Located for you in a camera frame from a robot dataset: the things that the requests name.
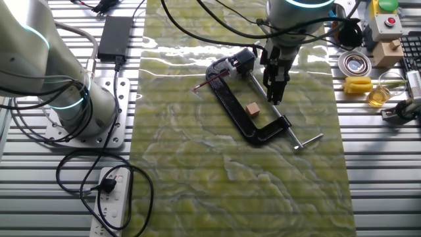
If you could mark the green marble pattern mat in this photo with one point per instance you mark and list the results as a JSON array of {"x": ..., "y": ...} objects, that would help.
[{"x": 230, "y": 184}]

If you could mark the black crank pencil sharpener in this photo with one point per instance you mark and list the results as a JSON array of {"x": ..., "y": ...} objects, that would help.
[{"x": 243, "y": 62}]

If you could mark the light wooden block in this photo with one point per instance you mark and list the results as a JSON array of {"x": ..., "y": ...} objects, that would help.
[{"x": 388, "y": 52}]

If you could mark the white power strip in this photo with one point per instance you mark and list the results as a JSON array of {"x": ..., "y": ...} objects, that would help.
[{"x": 110, "y": 204}]

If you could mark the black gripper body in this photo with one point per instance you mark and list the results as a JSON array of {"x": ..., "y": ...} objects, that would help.
[{"x": 274, "y": 61}]

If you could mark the yellow box with green button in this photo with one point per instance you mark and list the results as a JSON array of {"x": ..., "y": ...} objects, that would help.
[{"x": 386, "y": 6}]

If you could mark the black keyboard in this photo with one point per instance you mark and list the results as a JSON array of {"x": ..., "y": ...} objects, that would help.
[{"x": 411, "y": 49}]

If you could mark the glass beaker with yellow liquid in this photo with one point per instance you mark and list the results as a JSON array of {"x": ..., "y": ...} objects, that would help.
[{"x": 378, "y": 97}]

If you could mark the red pencil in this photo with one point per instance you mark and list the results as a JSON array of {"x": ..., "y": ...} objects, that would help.
[{"x": 210, "y": 80}]

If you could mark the small wooden cube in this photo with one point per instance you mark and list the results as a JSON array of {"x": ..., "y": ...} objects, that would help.
[{"x": 252, "y": 109}]

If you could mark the black metal C-clamp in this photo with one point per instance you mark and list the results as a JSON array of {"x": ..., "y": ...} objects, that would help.
[{"x": 230, "y": 105}]

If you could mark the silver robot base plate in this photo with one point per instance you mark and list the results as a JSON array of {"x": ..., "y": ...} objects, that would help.
[{"x": 108, "y": 131}]

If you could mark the yellow sponge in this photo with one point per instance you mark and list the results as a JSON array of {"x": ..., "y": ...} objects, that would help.
[{"x": 358, "y": 85}]

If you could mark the black power adapter brick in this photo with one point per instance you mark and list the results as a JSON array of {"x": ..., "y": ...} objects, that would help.
[{"x": 115, "y": 37}]

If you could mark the grey emergency stop button box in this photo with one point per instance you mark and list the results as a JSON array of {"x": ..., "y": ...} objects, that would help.
[{"x": 385, "y": 28}]

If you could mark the clear round glass dish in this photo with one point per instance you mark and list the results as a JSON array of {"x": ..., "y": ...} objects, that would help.
[{"x": 396, "y": 79}]

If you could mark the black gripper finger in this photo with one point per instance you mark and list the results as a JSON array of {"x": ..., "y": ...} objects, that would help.
[
  {"x": 280, "y": 92},
  {"x": 269, "y": 89}
]

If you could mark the small camera on clamp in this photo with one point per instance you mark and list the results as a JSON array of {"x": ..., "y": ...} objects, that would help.
[{"x": 403, "y": 110}]

